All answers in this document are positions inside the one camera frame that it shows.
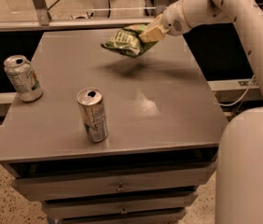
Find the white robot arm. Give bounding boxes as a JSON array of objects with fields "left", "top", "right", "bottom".
[{"left": 140, "top": 0, "right": 263, "bottom": 224}]

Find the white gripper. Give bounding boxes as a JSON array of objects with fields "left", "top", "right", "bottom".
[{"left": 139, "top": 0, "right": 191, "bottom": 43}]

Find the top grey drawer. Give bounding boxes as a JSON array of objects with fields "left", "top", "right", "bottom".
[{"left": 12, "top": 162, "right": 216, "bottom": 201}]

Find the green jalapeno chip bag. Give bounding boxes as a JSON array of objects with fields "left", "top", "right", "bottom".
[{"left": 101, "top": 24, "right": 156, "bottom": 58}]

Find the white cable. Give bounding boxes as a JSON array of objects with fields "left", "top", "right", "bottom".
[{"left": 217, "top": 75, "right": 256, "bottom": 108}]

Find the metal window frame rail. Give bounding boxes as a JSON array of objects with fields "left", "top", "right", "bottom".
[{"left": 0, "top": 0, "right": 263, "bottom": 34}]

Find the silver redbull can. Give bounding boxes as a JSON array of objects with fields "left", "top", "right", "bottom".
[{"left": 76, "top": 87, "right": 108, "bottom": 143}]

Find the grey drawer cabinet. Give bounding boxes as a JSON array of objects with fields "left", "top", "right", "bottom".
[{"left": 0, "top": 28, "right": 229, "bottom": 224}]

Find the grey drawer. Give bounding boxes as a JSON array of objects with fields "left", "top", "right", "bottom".
[
  {"left": 61, "top": 208, "right": 187, "bottom": 224},
  {"left": 42, "top": 191, "right": 198, "bottom": 218},
  {"left": 12, "top": 162, "right": 216, "bottom": 201}
]

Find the middle grey drawer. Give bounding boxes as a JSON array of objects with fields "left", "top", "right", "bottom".
[{"left": 42, "top": 191, "right": 198, "bottom": 218}]

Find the white green soda can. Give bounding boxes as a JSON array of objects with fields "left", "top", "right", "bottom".
[{"left": 4, "top": 55, "right": 43, "bottom": 102}]

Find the bottom grey drawer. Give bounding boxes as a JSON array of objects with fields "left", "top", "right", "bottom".
[{"left": 61, "top": 208, "right": 187, "bottom": 224}]

